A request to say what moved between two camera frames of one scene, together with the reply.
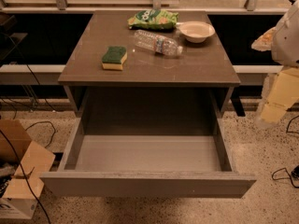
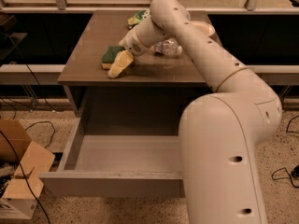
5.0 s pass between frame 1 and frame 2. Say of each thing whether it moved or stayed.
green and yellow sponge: stayed
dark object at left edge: stayed
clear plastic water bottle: stayed
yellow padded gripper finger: moved
